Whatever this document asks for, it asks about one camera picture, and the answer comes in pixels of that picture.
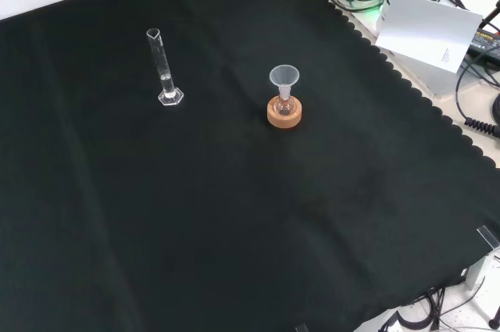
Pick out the black power adapter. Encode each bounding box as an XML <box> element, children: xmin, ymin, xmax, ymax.
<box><xmin>466</xmin><ymin>28</ymin><xmax>500</xmax><ymax>62</ymax></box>

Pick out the pale board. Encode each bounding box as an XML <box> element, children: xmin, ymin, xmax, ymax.
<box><xmin>374</xmin><ymin>0</ymin><xmax>484</xmax><ymax>74</ymax></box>

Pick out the clear plastic funnel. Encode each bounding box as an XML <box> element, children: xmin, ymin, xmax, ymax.
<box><xmin>268</xmin><ymin>65</ymin><xmax>301</xmax><ymax>99</ymax></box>

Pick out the round-bottom glass flask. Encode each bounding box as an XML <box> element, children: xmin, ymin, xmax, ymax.
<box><xmin>273</xmin><ymin>87</ymin><xmax>296</xmax><ymax>117</ymax></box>

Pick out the black tripod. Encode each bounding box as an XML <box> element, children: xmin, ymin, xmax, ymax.
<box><xmin>487</xmin><ymin>299</ymin><xmax>500</xmax><ymax>330</ymax></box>

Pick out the black cloth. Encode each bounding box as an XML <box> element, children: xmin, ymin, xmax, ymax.
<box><xmin>0</xmin><ymin>0</ymin><xmax>500</xmax><ymax>332</ymax></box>

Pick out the cork ring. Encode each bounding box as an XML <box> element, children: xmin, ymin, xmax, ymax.
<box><xmin>266</xmin><ymin>96</ymin><xmax>305</xmax><ymax>130</ymax></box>

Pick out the clear graduated cylinder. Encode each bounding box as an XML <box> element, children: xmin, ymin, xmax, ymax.
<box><xmin>146</xmin><ymin>27</ymin><xmax>185</xmax><ymax>108</ymax></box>

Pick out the black coiled cable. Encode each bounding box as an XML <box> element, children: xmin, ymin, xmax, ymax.
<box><xmin>454</xmin><ymin>61</ymin><xmax>500</xmax><ymax>137</ymax></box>

